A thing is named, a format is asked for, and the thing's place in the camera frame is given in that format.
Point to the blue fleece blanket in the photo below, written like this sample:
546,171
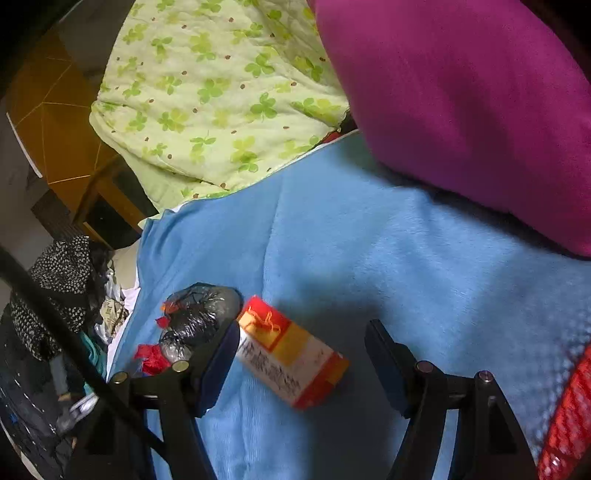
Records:
334,241

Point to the red yellow medicine box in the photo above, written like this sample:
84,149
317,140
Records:
294,364

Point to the black white dotted cloth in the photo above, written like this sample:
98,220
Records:
63,272

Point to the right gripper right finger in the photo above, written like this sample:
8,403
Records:
489,442

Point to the magenta pillow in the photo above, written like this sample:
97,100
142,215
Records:
487,99

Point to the red plastic bag trash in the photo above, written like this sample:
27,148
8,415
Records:
156,358

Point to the brown wooden cabinet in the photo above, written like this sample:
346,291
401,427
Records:
48,105

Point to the black plastic bag trash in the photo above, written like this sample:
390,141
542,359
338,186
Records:
192,316

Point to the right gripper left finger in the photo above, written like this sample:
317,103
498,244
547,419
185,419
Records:
165,407

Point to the green clover quilt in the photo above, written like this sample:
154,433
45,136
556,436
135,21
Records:
205,98

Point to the teal garment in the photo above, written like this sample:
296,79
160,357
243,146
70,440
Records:
95,355

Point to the red plastic mesh basket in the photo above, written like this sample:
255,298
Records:
567,443

